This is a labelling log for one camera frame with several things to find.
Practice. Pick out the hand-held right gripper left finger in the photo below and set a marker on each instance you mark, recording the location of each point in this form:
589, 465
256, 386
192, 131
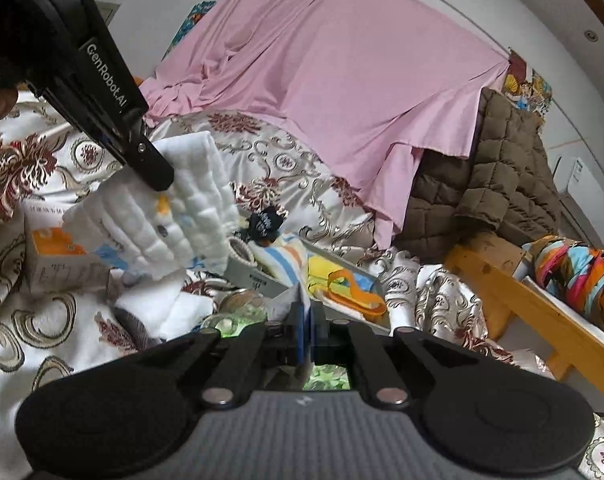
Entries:
296, 332

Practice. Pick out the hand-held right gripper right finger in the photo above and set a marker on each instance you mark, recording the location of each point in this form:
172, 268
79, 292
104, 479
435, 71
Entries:
321, 332

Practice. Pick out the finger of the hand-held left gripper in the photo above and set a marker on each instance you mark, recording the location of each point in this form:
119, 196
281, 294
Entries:
149, 160

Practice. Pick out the grey white cloth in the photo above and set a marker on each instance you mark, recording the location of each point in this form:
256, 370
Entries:
293, 294

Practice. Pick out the orange fabric band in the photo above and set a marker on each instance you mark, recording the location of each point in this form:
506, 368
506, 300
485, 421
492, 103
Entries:
357, 295

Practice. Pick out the white quilted printed cloth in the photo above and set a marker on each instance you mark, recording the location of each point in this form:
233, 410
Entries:
197, 200

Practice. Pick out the grey tray with cartoon picture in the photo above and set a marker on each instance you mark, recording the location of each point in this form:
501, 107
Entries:
254, 280

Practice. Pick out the striped towel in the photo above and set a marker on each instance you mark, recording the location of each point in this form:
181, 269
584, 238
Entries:
282, 262

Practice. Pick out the bag of green white pieces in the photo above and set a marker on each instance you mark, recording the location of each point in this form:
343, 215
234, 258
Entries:
327, 377

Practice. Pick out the clear round jar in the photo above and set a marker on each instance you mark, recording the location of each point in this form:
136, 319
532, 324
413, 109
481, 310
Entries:
242, 302

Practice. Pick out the white blue flat packet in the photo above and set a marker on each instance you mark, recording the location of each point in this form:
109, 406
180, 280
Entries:
113, 257

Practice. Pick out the small black pouch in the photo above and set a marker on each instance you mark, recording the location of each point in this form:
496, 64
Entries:
264, 225

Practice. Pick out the plain white cloth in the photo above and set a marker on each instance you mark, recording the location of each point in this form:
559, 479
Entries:
182, 310

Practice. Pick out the blue floral printed cloth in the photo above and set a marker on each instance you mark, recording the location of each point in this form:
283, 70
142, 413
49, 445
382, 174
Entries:
192, 25

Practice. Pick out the orange white box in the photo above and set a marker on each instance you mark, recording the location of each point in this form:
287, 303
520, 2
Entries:
57, 260

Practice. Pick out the pink sheet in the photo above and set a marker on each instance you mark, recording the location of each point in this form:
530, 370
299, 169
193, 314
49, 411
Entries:
332, 90

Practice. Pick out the floral satin blanket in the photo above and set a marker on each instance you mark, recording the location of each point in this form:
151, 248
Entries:
27, 320

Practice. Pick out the brown quilted jacket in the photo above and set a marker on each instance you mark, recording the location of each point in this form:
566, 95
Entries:
481, 180

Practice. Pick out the white board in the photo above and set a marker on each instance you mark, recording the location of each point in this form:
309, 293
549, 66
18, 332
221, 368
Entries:
556, 305

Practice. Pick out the colourful striped cloth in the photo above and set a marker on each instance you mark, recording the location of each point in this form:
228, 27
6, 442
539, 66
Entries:
576, 275

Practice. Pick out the white air conditioner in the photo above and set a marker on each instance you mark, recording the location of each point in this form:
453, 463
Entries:
586, 195

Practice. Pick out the recessed ceiling light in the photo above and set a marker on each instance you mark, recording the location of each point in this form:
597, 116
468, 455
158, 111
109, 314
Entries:
590, 34

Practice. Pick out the wooden bed frame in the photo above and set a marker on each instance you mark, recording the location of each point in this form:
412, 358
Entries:
501, 295

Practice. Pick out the colourful wall poster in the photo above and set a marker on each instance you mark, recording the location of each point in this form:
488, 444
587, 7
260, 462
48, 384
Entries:
529, 85

